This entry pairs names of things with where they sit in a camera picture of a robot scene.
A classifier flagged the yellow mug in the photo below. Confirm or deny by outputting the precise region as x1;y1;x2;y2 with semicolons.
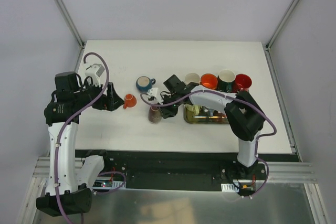
184;73;201;84

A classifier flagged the left aluminium frame post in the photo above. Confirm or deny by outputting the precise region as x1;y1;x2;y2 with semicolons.
54;0;85;49

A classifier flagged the small orange cup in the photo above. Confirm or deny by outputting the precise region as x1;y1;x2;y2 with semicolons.
123;94;137;109

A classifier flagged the purple cable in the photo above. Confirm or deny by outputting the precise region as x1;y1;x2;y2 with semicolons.
54;52;127;224
140;90;278;200

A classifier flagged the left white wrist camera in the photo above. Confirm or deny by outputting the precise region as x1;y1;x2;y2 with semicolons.
83;63;105;86

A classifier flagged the red mug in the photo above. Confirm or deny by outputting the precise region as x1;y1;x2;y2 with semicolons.
232;73;252;93

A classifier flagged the left white cable duct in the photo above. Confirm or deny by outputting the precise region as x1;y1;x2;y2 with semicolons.
45;178;127;190

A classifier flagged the steel baking tray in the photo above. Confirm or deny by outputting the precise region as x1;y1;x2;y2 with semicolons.
183;106;229;124

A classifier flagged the aluminium frame post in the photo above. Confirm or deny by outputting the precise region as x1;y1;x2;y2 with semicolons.
54;0;85;49
265;0;301;50

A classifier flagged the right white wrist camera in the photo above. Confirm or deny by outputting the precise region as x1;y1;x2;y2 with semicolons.
146;88;160;101

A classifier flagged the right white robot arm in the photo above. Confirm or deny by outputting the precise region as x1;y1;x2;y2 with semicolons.
159;75;265;179

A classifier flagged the bright orange mug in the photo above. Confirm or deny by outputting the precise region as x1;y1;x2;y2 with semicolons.
200;73;218;90

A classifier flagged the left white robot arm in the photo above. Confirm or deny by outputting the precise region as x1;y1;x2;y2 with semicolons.
36;72;124;217

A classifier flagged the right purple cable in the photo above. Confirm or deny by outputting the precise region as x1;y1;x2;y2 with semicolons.
140;90;278;200

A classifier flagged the brown striped mug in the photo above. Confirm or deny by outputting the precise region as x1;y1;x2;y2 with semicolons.
148;106;162;124

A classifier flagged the blue ribbed mug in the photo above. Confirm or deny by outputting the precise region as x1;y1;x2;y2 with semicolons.
135;76;156;93

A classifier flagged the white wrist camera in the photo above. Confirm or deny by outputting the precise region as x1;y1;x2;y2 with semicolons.
83;63;105;86
146;88;160;101

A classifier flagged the right aluminium frame post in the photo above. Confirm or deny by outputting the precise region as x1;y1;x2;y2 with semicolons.
265;0;301;50

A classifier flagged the pale yellow-green mug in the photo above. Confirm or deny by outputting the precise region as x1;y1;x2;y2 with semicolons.
185;104;202;115

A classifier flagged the right white cable duct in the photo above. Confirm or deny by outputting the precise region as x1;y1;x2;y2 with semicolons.
221;184;257;193

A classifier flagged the white cable duct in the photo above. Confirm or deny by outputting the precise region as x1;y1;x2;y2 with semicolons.
221;184;257;193
45;178;127;190

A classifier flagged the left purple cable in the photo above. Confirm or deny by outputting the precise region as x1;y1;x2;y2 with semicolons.
54;52;127;224

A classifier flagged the dark green mug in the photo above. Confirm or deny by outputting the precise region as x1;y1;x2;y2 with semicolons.
217;69;236;93

